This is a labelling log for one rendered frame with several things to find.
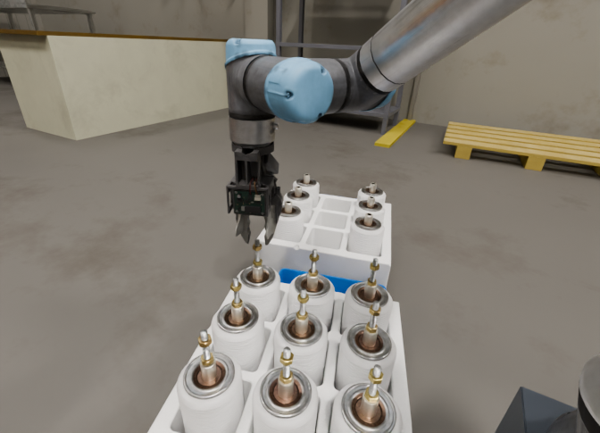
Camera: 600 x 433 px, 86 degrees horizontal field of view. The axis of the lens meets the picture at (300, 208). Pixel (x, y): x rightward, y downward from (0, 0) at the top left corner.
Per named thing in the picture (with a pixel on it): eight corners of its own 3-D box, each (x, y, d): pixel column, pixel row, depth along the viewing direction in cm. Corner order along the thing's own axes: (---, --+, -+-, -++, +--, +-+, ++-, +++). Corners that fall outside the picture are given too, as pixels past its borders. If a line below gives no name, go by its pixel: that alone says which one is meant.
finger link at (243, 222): (227, 253, 61) (230, 211, 57) (235, 236, 66) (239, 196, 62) (242, 256, 61) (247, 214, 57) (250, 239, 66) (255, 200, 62)
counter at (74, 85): (245, 104, 400) (243, 40, 368) (68, 142, 231) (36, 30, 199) (204, 97, 426) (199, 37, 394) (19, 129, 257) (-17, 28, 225)
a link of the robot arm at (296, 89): (360, 59, 41) (308, 54, 49) (286, 58, 35) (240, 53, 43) (353, 122, 44) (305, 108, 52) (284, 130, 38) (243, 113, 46)
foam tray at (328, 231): (383, 244, 129) (391, 204, 121) (380, 313, 95) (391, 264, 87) (289, 228, 137) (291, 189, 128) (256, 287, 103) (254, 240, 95)
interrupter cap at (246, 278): (268, 293, 65) (268, 290, 65) (234, 285, 67) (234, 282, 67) (279, 270, 72) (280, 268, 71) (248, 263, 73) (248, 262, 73)
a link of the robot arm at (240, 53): (239, 38, 42) (214, 37, 48) (243, 123, 47) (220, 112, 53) (289, 40, 46) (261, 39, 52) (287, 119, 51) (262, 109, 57)
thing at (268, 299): (271, 357, 72) (271, 296, 64) (232, 346, 74) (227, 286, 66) (284, 326, 80) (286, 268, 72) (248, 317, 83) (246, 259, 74)
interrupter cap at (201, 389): (244, 362, 51) (243, 360, 50) (218, 408, 44) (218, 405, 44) (202, 348, 53) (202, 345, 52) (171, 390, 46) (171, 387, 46)
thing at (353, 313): (387, 353, 74) (401, 294, 66) (366, 383, 68) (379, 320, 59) (351, 331, 80) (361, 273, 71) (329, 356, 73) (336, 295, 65)
